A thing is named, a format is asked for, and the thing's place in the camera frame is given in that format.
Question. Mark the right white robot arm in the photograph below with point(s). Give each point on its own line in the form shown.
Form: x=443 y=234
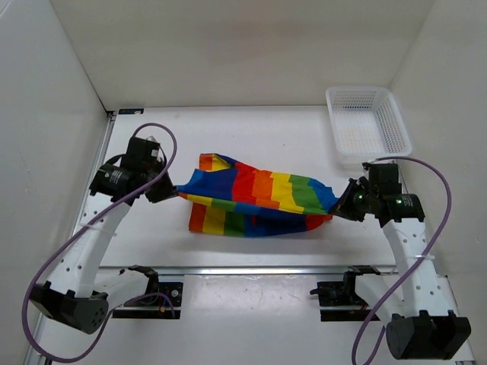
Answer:
x=418 y=321

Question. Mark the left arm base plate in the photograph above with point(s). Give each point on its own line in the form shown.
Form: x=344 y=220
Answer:
x=155 y=307

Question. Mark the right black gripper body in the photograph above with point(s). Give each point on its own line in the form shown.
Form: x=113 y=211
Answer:
x=371 y=194

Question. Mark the small black corner label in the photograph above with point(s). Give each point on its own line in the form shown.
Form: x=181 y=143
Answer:
x=131 y=111

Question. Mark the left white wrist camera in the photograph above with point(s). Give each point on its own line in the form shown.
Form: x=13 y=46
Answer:
x=152 y=143

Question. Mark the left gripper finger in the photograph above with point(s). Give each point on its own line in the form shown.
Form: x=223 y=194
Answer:
x=166 y=188
x=152 y=194

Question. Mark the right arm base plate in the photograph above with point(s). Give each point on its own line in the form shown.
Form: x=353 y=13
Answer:
x=339 y=301

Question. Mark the aluminium front rail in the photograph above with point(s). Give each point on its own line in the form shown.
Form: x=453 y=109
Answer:
x=254 y=270

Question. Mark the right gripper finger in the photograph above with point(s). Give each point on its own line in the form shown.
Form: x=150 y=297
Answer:
x=346 y=204
x=350 y=214

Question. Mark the white perforated plastic basket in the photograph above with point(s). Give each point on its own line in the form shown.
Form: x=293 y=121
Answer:
x=366 y=124

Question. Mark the rainbow striped shorts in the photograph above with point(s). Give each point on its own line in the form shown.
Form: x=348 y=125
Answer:
x=231 y=198

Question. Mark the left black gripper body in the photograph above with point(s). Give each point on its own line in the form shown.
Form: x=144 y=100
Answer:
x=153 y=172

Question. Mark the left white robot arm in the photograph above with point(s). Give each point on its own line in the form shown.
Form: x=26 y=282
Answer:
x=70 y=295

